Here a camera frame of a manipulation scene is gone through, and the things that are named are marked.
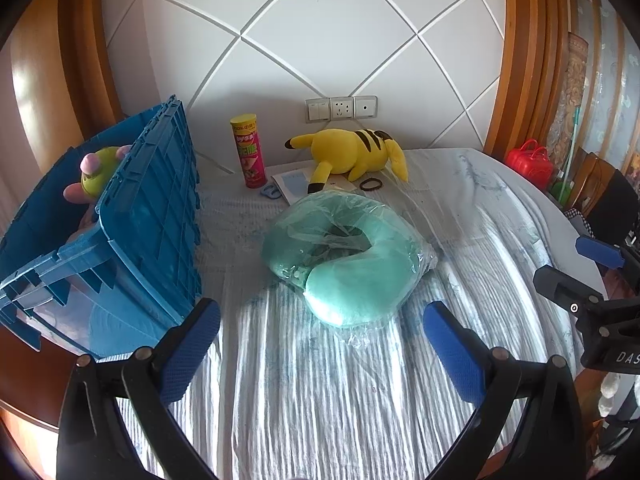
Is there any red chips can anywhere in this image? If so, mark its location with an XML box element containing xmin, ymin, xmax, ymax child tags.
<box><xmin>230</xmin><ymin>115</ymin><xmax>272</xmax><ymax>190</ymax></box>

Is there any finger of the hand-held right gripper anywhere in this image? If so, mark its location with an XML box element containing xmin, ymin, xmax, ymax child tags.
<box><xmin>575</xmin><ymin>235</ymin><xmax>640</xmax><ymax>276</ymax></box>
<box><xmin>533</xmin><ymin>265</ymin><xmax>640</xmax><ymax>338</ymax></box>

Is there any wooden chair with black cushion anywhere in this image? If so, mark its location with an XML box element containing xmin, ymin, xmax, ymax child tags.
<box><xmin>567</xmin><ymin>152</ymin><xmax>640</xmax><ymax>256</ymax></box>

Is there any patterned wall hanging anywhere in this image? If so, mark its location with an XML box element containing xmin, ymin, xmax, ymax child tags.
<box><xmin>545</xmin><ymin>32</ymin><xmax>591</xmax><ymax>161</ymax></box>

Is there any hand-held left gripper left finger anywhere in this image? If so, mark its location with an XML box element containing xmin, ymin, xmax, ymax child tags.
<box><xmin>56</xmin><ymin>298</ymin><xmax>236</xmax><ymax>480</ymax></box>

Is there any red plastic basket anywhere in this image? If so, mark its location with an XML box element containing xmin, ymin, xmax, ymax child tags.
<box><xmin>504</xmin><ymin>140</ymin><xmax>553</xmax><ymax>191</ymax></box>

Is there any teal neck pillow in bag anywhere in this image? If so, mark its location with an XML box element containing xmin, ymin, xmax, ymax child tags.
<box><xmin>262</xmin><ymin>191</ymin><xmax>438</xmax><ymax>348</ymax></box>

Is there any white wall light switch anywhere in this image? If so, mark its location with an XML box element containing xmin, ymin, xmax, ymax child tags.
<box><xmin>306</xmin><ymin>98</ymin><xmax>332</xmax><ymax>122</ymax></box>

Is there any person's right hand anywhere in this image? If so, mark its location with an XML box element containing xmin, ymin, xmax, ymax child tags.
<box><xmin>597</xmin><ymin>374</ymin><xmax>624</xmax><ymax>418</ymax></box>

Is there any yellow plush toy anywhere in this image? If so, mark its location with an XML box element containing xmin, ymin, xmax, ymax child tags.
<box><xmin>285</xmin><ymin>129</ymin><xmax>410</xmax><ymax>194</ymax></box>

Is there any wooden wall trim panel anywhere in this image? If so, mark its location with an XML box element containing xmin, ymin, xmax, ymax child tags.
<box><xmin>482</xmin><ymin>0</ymin><xmax>571</xmax><ymax>158</ymax></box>
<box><xmin>10</xmin><ymin>0</ymin><xmax>126</xmax><ymax>171</ymax></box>

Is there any striped white bedsheet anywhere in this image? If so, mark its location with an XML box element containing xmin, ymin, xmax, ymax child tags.
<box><xmin>107</xmin><ymin>147</ymin><xmax>608</xmax><ymax>480</ymax></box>

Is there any white round-hole wall socket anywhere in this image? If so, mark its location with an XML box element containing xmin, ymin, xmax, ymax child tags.
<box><xmin>353</xmin><ymin>95</ymin><xmax>379</xmax><ymax>120</ymax></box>

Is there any green and pink plush toy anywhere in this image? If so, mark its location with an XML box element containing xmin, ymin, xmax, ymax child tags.
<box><xmin>63</xmin><ymin>145</ymin><xmax>133</xmax><ymax>205</ymax></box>

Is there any white and blue booklet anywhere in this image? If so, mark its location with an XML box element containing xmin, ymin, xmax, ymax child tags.
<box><xmin>271</xmin><ymin>169</ymin><xmax>321</xmax><ymax>206</ymax></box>

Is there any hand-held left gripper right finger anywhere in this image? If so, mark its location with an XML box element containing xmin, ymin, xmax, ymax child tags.
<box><xmin>422</xmin><ymin>301</ymin><xmax>601</xmax><ymax>480</ymax></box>

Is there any blue plastic crate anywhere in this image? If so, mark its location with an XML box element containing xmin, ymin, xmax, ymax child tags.
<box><xmin>0</xmin><ymin>94</ymin><xmax>203</xmax><ymax>361</ymax></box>

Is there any white wall power socket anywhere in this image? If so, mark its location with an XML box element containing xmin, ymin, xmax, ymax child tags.
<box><xmin>330</xmin><ymin>96</ymin><xmax>356</xmax><ymax>121</ymax></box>

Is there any green-handled mop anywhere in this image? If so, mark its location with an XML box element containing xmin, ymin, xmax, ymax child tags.
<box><xmin>557</xmin><ymin>107</ymin><xmax>583</xmax><ymax>206</ymax></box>

